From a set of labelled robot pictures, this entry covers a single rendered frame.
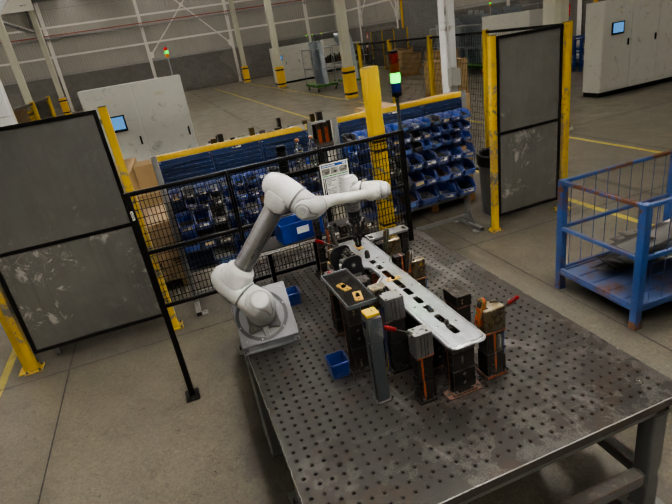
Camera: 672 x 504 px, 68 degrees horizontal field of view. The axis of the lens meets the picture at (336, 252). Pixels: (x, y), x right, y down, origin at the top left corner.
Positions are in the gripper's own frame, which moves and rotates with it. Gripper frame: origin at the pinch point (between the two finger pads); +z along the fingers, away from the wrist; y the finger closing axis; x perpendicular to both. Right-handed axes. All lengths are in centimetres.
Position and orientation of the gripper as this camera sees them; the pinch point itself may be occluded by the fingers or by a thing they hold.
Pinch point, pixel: (357, 240)
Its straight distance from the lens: 306.3
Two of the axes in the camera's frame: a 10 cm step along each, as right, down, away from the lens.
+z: 1.5, 9.0, 4.0
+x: -3.5, -3.3, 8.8
